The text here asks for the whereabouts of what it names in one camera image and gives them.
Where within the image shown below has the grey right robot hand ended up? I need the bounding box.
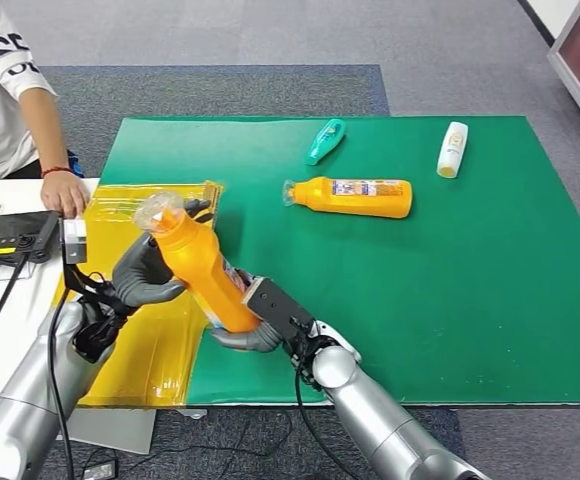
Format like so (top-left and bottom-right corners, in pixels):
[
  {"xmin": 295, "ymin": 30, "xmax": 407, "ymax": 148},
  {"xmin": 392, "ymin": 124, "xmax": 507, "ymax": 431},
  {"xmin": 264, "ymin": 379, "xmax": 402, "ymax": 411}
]
[{"xmin": 211, "ymin": 321, "xmax": 286, "ymax": 354}]

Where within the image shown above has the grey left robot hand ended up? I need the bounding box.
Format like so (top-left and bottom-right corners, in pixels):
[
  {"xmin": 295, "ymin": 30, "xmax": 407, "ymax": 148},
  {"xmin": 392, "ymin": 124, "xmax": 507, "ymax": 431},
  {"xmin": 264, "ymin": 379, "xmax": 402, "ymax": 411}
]
[{"xmin": 111, "ymin": 198, "xmax": 216, "ymax": 309}]

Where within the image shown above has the orange bottle with clear cap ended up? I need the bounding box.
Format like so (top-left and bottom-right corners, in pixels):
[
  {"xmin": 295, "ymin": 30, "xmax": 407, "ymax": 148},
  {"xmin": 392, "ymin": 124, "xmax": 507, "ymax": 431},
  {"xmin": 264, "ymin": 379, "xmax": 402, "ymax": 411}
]
[
  {"xmin": 134, "ymin": 192, "xmax": 262, "ymax": 334},
  {"xmin": 282, "ymin": 176, "xmax": 414, "ymax": 221}
]

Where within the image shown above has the teal plastic bottle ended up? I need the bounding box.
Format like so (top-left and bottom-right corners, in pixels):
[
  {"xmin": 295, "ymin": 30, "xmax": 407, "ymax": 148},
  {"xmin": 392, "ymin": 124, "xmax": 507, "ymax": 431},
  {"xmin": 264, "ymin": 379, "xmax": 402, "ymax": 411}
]
[{"xmin": 306, "ymin": 119, "xmax": 347, "ymax": 167}]

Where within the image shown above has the white plastic bottle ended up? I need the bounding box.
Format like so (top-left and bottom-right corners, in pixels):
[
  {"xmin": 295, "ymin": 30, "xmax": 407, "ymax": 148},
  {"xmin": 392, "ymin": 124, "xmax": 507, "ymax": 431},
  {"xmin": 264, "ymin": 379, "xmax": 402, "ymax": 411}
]
[{"xmin": 436, "ymin": 121, "xmax": 470, "ymax": 179}]

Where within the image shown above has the yellow plastic-wrapped board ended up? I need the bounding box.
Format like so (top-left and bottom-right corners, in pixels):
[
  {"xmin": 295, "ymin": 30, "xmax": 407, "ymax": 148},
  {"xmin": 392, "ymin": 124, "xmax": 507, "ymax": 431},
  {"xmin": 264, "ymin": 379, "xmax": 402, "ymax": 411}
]
[{"xmin": 52, "ymin": 180, "xmax": 224, "ymax": 409}]

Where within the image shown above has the person's hand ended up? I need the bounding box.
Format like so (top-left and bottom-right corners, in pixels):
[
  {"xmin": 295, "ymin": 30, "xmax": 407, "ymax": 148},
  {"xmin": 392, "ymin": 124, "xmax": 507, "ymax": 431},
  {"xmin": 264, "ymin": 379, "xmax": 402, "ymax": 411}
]
[{"xmin": 39, "ymin": 170, "xmax": 91, "ymax": 220}]

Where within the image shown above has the black device with antenna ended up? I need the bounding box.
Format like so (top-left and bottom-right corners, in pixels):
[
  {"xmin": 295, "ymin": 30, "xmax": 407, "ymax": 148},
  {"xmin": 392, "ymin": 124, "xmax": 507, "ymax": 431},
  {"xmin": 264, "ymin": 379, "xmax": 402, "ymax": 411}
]
[{"xmin": 0, "ymin": 210, "xmax": 64, "ymax": 316}]

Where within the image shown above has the grey power adapter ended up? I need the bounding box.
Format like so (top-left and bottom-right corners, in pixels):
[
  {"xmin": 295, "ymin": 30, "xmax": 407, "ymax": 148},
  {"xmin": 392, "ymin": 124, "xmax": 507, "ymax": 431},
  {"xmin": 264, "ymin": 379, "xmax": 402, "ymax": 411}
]
[{"xmin": 82, "ymin": 461, "xmax": 119, "ymax": 480}]

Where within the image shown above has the dark grey floor rug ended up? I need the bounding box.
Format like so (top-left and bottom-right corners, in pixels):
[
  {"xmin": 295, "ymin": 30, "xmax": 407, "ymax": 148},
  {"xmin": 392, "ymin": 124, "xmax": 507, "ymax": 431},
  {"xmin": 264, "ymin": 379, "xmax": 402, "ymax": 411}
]
[{"xmin": 0, "ymin": 64, "xmax": 471, "ymax": 480}]

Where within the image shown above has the green table mat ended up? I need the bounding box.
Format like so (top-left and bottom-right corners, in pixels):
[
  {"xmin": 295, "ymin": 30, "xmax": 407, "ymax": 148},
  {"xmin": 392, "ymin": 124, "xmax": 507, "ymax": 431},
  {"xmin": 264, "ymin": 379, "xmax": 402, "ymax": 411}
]
[{"xmin": 98, "ymin": 116, "xmax": 580, "ymax": 407}]

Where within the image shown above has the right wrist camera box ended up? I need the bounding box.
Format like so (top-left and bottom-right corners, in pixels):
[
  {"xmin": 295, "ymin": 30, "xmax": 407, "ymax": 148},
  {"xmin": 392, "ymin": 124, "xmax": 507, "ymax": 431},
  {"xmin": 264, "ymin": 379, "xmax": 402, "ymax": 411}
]
[{"xmin": 242, "ymin": 276, "xmax": 317, "ymax": 342}]

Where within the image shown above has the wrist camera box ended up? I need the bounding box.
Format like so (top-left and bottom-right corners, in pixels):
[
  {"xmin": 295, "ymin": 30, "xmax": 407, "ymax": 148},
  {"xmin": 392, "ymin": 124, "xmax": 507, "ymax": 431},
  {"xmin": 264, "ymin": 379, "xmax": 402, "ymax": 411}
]
[
  {"xmin": 242, "ymin": 276, "xmax": 317, "ymax": 342},
  {"xmin": 58, "ymin": 217, "xmax": 88, "ymax": 266}
]

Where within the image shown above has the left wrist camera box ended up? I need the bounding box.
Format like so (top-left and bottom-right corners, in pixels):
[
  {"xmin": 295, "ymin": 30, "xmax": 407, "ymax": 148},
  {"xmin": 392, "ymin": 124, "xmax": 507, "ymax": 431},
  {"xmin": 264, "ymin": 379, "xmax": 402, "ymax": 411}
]
[{"xmin": 58, "ymin": 217, "xmax": 88, "ymax": 266}]

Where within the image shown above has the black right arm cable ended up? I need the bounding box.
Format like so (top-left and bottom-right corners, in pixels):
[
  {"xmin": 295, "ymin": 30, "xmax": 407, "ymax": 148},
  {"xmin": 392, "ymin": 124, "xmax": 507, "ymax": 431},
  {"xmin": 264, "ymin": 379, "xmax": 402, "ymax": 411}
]
[{"xmin": 294, "ymin": 344, "xmax": 361, "ymax": 480}]

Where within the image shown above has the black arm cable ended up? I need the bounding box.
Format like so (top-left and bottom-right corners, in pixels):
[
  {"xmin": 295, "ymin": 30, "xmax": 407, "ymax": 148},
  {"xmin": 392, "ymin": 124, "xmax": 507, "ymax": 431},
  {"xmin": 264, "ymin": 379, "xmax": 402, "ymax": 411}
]
[
  {"xmin": 294, "ymin": 344, "xmax": 361, "ymax": 480},
  {"xmin": 47, "ymin": 288, "xmax": 77, "ymax": 480}
]

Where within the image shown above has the black floor cable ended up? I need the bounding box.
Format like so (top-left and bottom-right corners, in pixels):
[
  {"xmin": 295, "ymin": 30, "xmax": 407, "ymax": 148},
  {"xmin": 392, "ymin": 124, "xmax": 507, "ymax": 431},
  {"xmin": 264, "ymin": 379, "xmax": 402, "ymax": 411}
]
[{"xmin": 119, "ymin": 410, "xmax": 294, "ymax": 480}]

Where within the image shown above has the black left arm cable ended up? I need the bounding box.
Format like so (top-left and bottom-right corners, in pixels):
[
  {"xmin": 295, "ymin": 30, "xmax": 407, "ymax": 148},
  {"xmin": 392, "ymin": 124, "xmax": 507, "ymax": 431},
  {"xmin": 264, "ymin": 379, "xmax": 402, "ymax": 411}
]
[{"xmin": 47, "ymin": 288, "xmax": 77, "ymax": 480}]

